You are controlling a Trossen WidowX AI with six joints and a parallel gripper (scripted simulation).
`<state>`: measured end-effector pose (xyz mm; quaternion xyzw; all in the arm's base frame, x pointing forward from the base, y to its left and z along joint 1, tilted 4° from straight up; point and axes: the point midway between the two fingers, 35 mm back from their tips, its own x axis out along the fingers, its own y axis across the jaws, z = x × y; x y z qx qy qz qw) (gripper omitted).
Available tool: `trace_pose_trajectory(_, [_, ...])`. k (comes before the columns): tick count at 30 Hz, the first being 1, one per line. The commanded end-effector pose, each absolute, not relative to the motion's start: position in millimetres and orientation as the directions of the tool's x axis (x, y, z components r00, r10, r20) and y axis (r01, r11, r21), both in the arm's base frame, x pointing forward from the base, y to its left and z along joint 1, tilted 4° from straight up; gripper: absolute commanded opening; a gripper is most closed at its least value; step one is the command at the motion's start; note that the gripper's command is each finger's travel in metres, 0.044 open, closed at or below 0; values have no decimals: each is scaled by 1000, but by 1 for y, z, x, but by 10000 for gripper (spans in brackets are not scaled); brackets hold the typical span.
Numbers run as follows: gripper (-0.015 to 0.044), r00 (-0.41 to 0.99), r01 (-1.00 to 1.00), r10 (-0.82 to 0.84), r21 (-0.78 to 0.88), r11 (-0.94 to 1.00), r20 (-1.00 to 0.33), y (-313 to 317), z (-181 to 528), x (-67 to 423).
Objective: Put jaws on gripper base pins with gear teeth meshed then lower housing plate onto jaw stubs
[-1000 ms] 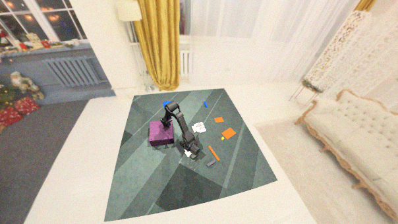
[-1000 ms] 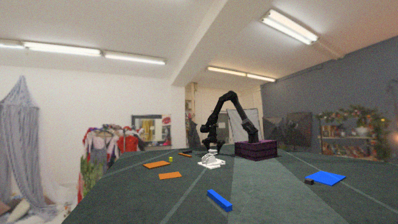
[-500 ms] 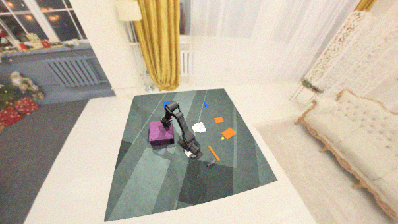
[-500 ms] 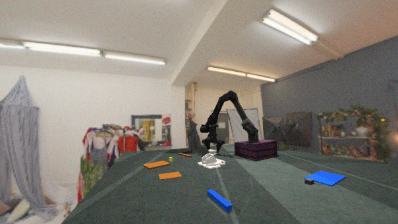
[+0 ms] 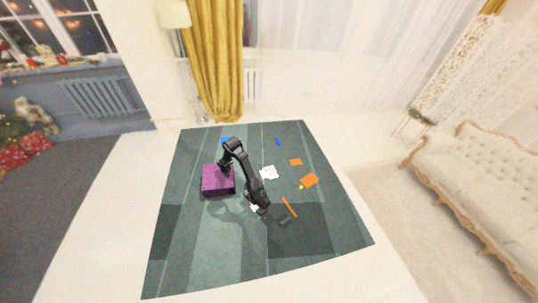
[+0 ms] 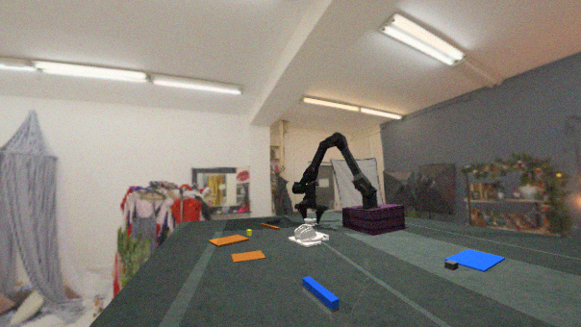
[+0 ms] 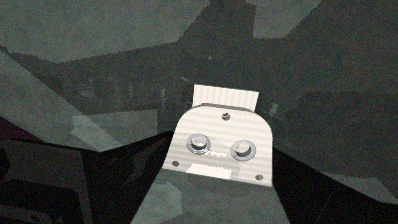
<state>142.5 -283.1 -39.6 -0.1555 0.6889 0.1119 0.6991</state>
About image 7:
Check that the white plate with two round holes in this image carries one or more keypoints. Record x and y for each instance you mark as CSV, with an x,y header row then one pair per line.
x,y
222,132

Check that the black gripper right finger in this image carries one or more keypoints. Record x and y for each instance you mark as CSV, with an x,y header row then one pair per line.
x,y
309,196

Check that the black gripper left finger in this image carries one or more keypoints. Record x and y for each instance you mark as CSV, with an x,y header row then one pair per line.
x,y
111,185

